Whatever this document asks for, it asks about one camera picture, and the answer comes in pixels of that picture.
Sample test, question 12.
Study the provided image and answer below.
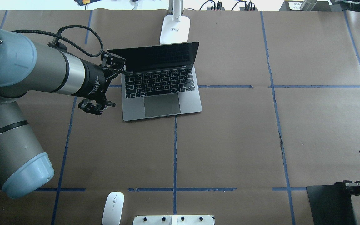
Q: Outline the grey laptop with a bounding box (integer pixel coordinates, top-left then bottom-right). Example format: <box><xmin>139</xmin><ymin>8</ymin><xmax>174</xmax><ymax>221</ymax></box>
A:
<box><xmin>108</xmin><ymin>42</ymin><xmax>202</xmax><ymax>121</ymax></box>

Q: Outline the black box with metal cylinder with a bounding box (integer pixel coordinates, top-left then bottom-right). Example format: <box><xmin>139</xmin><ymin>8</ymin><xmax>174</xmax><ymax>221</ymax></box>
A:
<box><xmin>279</xmin><ymin>0</ymin><xmax>331</xmax><ymax>12</ymax></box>

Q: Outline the white desk lamp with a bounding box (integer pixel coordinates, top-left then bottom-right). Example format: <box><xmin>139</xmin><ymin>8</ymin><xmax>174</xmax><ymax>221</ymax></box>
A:
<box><xmin>159</xmin><ymin>0</ymin><xmax>191</xmax><ymax>45</ymax></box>

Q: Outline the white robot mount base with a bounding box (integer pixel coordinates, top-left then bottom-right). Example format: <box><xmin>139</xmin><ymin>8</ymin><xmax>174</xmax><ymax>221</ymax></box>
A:
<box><xmin>133</xmin><ymin>215</ymin><xmax>215</xmax><ymax>225</ymax></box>

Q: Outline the black mouse pad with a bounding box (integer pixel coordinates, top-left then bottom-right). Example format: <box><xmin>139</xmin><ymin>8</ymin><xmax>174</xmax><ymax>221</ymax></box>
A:
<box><xmin>306</xmin><ymin>182</ymin><xmax>357</xmax><ymax>225</ymax></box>

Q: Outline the black usb hub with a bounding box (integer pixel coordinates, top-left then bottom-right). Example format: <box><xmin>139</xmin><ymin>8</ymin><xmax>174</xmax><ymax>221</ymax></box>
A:
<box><xmin>231</xmin><ymin>0</ymin><xmax>258</xmax><ymax>11</ymax></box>
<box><xmin>198</xmin><ymin>0</ymin><xmax>225</xmax><ymax>11</ymax></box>

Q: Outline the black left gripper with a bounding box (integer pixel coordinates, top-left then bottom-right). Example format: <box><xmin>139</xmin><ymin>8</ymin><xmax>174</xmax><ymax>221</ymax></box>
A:
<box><xmin>78</xmin><ymin>51</ymin><xmax>127</xmax><ymax>115</ymax></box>

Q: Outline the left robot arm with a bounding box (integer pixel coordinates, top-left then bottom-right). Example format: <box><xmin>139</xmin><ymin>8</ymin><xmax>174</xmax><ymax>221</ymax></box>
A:
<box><xmin>0</xmin><ymin>26</ymin><xmax>126</xmax><ymax>198</ymax></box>

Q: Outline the white computer mouse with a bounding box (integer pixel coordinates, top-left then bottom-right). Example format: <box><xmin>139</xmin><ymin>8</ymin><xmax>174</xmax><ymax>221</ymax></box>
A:
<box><xmin>102</xmin><ymin>191</ymin><xmax>124</xmax><ymax>225</ymax></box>

